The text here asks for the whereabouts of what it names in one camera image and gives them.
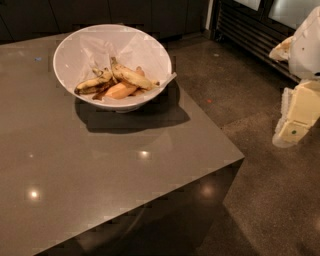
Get white bowl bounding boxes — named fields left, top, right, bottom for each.
left=53, top=24, right=165, bottom=112

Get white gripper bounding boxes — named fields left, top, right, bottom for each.
left=269, top=6, right=320, bottom=148

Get dark lower cabinets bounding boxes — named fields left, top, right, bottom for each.
left=0, top=0, right=209, bottom=43

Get spotted banana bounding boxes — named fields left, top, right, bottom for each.
left=74, top=68, right=114, bottom=95
left=110, top=57, right=159, bottom=91

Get metal vent grille appliance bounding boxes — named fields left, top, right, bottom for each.
left=214, top=0, right=320, bottom=81

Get orange sweet potato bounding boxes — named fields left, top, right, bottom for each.
left=104, top=81, right=138, bottom=99

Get white paper liner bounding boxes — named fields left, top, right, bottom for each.
left=79, top=31, right=176, bottom=105

